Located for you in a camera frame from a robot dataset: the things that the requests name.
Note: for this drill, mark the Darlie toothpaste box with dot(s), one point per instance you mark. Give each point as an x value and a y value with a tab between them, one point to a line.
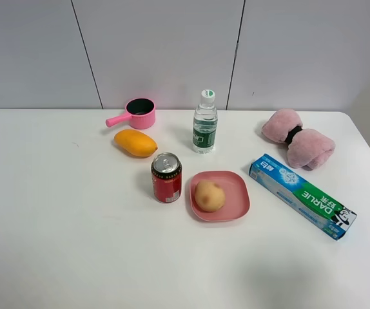
323	211

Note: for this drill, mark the red soda can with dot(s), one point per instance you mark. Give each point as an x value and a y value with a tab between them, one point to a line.
166	171

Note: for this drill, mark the clear water bottle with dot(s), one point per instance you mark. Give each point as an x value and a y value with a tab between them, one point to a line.
205	121

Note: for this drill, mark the yellow potato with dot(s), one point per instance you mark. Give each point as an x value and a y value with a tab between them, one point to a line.
209	196

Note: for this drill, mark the yellow mango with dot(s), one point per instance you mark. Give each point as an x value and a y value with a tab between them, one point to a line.
136	143

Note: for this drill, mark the pink square plate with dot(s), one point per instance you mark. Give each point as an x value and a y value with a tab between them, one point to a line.
237	201

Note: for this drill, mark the pink toy saucepan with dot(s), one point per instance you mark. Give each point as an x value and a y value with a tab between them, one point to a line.
139	113

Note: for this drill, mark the pink plush bow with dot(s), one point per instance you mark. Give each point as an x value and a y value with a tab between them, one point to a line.
305	147

